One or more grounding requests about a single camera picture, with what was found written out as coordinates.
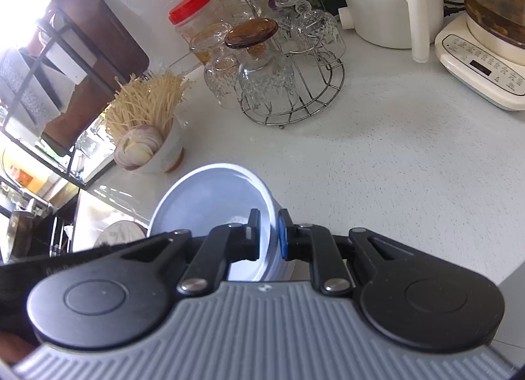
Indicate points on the glass health kettle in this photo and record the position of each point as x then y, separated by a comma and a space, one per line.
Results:
488, 35

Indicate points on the white floral plate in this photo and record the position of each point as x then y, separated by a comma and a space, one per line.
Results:
121, 234

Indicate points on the clear crystal goblet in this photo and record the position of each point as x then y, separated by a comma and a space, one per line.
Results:
316, 23
219, 76

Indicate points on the yellow oil bottle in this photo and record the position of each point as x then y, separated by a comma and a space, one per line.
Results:
24, 173

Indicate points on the amber-base crystal goblet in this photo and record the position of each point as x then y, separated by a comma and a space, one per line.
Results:
262, 72

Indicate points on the brown wooden cutting board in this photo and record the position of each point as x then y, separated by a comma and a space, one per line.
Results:
94, 47

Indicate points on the grey speckled cloth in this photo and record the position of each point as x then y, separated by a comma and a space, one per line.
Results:
22, 88

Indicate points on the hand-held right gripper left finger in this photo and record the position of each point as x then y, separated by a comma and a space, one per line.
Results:
255, 236

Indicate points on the sliced purple onion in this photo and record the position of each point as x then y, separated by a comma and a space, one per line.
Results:
137, 146

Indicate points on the plain white bowl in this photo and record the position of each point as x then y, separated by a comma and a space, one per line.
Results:
213, 195

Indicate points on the white electric pot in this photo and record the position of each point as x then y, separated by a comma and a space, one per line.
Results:
381, 6

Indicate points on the white bowl with brown rim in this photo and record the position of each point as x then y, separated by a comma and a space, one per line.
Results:
164, 156

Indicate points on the plastic jar with red lid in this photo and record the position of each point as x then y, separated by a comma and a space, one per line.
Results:
192, 15

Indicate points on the steel faucet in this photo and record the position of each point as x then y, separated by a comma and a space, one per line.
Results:
28, 220

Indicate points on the black metal rack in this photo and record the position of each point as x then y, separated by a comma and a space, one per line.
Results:
49, 33

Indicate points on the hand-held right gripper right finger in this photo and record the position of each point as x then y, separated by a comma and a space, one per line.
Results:
283, 236

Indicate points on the person's left hand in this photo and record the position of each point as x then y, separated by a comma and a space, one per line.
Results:
14, 347

